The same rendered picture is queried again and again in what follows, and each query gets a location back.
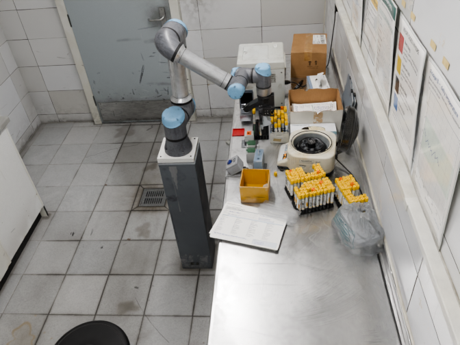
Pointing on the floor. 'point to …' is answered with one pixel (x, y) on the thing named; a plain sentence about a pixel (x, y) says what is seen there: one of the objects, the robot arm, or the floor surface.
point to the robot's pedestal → (189, 211)
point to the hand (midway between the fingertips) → (261, 126)
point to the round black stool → (94, 335)
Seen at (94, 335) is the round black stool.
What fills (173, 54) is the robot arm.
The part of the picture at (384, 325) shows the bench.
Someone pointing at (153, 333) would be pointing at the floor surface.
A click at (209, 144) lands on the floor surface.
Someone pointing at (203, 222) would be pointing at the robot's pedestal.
